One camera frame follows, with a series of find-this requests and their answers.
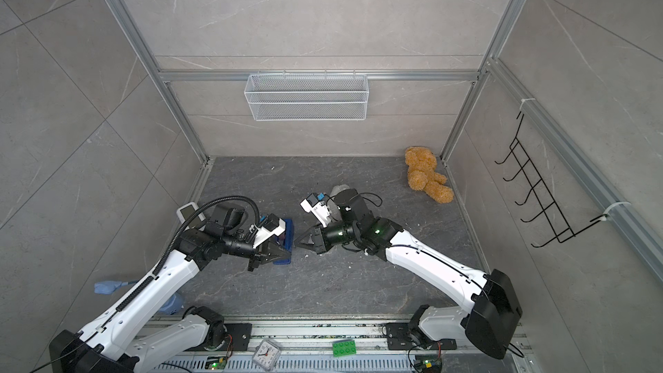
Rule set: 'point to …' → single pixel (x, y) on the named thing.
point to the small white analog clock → (267, 355)
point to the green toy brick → (344, 348)
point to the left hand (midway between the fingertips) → (290, 250)
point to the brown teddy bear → (422, 175)
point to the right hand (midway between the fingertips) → (300, 245)
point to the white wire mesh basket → (307, 97)
